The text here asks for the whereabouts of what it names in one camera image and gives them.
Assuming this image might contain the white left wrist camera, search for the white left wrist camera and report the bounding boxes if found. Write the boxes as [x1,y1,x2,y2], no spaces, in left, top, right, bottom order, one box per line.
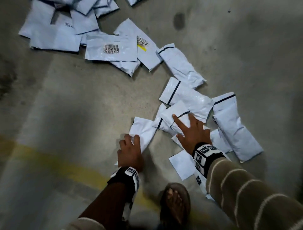
[122,201,134,221]

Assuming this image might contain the person's right hand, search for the person's right hand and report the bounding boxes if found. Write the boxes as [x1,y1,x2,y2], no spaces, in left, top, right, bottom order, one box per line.
[172,113,212,156]

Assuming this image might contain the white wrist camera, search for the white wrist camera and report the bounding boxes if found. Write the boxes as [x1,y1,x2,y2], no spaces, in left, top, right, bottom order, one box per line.
[122,201,134,221]
[195,172,215,202]

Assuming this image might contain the white packet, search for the white packet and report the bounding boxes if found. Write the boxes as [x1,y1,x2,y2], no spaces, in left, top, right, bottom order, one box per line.
[161,100,191,136]
[115,116,158,165]

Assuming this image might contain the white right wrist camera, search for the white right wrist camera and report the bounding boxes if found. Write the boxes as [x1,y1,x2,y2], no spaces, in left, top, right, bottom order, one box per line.
[195,172,215,202]

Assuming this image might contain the pile of white mailer packets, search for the pile of white mailer packets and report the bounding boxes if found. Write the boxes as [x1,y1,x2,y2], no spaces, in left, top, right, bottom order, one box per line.
[18,0,264,180]

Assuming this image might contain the person's right foot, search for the person's right foot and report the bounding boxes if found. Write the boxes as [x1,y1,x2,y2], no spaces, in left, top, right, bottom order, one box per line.
[160,182,191,228]

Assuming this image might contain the left wrist marker band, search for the left wrist marker band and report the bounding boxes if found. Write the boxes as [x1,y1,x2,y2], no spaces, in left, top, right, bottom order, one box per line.
[107,166,140,202]

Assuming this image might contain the person's left forearm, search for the person's left forearm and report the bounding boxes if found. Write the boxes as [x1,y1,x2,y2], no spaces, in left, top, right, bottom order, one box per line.
[64,182,128,230]

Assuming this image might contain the person's left hand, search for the person's left hand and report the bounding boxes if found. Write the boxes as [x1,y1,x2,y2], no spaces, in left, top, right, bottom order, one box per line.
[117,134,144,172]

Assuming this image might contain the person's right forearm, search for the person's right forearm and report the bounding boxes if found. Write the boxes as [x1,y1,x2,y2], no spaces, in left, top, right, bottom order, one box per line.
[206,157,303,230]

